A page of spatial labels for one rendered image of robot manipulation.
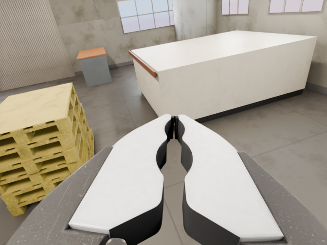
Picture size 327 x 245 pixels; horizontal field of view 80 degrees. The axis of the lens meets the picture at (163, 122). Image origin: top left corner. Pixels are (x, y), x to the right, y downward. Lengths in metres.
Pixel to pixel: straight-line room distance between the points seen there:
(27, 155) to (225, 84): 2.59
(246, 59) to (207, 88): 0.70
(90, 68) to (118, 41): 2.09
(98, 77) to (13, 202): 4.17
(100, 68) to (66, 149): 4.08
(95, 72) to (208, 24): 3.58
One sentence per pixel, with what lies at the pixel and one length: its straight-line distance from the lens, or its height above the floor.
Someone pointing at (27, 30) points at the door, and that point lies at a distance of 7.78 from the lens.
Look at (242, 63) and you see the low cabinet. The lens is 3.19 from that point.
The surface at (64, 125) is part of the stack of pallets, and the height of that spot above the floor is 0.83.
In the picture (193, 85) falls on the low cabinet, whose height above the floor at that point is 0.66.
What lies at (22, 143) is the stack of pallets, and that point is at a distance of 2.16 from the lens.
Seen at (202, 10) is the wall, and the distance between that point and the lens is 6.52.
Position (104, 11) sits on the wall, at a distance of 7.60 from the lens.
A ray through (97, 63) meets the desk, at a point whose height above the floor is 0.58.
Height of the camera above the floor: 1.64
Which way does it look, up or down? 30 degrees down
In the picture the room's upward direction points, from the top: 9 degrees counter-clockwise
